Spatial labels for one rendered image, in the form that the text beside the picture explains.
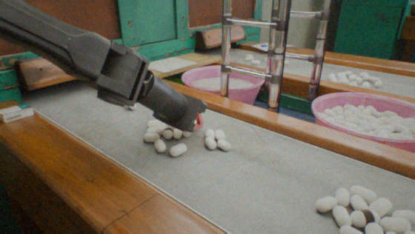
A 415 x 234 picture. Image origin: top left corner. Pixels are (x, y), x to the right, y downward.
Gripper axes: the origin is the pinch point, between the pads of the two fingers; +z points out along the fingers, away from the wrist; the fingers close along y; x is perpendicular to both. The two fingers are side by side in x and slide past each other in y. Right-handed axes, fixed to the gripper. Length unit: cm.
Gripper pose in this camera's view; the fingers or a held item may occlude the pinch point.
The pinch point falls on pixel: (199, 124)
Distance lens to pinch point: 65.3
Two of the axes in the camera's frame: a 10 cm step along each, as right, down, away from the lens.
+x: -4.3, 8.9, -1.4
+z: 4.9, 3.7, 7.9
